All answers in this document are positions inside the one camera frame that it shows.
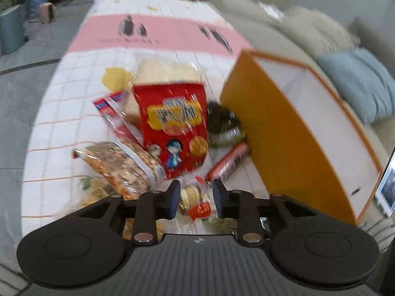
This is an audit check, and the clear bag of sliced bread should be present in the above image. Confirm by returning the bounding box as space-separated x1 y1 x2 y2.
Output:
122 58 206 130

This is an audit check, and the white tablet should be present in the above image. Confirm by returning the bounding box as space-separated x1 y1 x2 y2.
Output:
373 148 395 218

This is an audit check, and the red sausage stick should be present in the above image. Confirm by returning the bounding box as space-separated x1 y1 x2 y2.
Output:
205 142 250 183

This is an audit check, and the red blue striped snack packet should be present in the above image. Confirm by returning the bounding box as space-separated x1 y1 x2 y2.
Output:
93 90 145 147

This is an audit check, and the pink white printed tablecloth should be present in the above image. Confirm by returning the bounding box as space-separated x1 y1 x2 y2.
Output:
20 0 309 244

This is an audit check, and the red cartoon snack packet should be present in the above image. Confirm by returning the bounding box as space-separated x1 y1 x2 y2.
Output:
132 81 209 180

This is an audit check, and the orange box with white inside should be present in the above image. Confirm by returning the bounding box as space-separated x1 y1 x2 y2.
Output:
220 49 385 227

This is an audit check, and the small pink object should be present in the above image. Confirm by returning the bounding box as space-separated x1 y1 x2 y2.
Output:
39 2 55 24

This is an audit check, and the fluffy white cushion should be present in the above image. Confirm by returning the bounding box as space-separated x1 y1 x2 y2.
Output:
278 6 356 60

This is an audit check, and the dark green snack packet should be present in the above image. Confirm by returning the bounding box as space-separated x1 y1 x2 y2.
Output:
206 101 247 147

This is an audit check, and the beige sofa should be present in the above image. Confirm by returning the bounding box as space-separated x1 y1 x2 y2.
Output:
210 0 395 253

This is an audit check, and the light blue pillow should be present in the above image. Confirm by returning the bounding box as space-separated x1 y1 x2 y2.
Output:
316 48 395 125

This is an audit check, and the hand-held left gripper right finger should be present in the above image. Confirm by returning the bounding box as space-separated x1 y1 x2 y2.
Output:
213 179 321 244

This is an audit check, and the small round biscuit packet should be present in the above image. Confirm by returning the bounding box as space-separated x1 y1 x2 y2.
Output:
178 183 215 221

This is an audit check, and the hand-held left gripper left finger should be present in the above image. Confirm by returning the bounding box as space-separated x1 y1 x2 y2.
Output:
72 180 181 245

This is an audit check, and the white paper sheet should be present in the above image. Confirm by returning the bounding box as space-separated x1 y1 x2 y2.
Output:
258 1 285 21

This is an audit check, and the grey blue bin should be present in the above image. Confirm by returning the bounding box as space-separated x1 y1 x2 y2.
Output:
0 4 26 55

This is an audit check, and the yellow green snack bag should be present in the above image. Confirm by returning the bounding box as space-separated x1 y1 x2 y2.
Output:
79 176 167 241

